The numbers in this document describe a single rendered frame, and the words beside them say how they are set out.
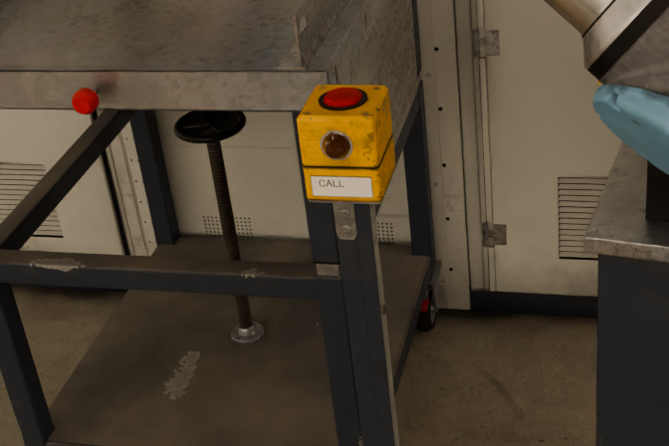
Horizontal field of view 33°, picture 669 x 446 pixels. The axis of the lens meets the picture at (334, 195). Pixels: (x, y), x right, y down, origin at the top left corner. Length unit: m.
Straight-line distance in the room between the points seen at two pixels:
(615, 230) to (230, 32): 0.59
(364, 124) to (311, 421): 0.84
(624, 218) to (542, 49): 0.85
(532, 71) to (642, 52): 1.11
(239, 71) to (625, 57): 0.59
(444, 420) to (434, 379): 0.12
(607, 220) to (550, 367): 1.02
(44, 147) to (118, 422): 0.71
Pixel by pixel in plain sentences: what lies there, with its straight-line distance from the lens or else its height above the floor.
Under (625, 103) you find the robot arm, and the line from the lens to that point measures 0.93.
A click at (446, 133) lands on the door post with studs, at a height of 0.41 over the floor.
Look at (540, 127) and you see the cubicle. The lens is 2.08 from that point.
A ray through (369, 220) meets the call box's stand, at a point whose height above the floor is 0.77.
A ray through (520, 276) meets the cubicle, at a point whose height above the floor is 0.10.
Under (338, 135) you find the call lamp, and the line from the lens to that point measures 1.11.
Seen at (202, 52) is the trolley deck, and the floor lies 0.85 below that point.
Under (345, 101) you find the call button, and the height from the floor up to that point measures 0.91.
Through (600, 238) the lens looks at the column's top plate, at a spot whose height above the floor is 0.75.
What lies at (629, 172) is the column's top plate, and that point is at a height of 0.75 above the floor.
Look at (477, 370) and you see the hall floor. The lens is 2.19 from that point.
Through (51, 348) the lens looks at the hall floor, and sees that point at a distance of 2.45.
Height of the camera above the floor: 1.38
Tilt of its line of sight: 30 degrees down
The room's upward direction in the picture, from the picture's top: 7 degrees counter-clockwise
